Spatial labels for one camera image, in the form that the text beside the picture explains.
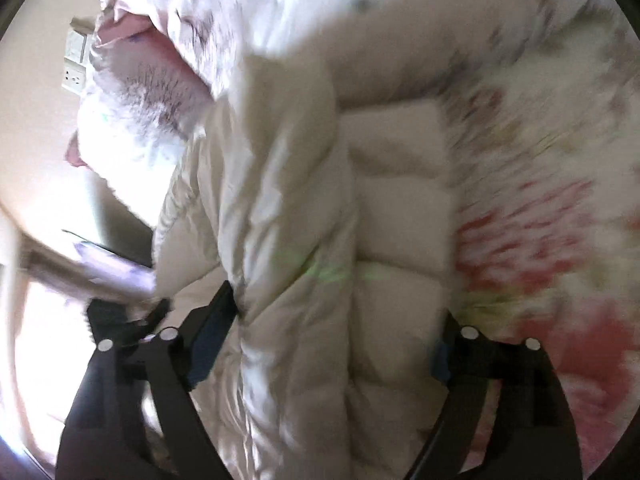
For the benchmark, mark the beige puffer jacket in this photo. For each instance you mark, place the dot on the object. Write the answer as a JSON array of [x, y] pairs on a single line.
[[300, 210]]

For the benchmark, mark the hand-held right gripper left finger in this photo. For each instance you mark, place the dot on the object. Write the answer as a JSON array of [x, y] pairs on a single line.
[[206, 355]]

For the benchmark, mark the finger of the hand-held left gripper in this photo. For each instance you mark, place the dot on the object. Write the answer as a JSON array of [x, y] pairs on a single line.
[[157, 312]]

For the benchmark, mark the pink floral pillow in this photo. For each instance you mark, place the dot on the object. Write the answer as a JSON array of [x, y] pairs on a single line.
[[135, 110], [300, 5]]

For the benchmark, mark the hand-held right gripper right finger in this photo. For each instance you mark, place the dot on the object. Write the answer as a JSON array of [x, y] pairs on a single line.
[[441, 360]]

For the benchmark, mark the purple cloth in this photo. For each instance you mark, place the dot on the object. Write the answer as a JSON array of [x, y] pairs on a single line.
[[117, 270]]

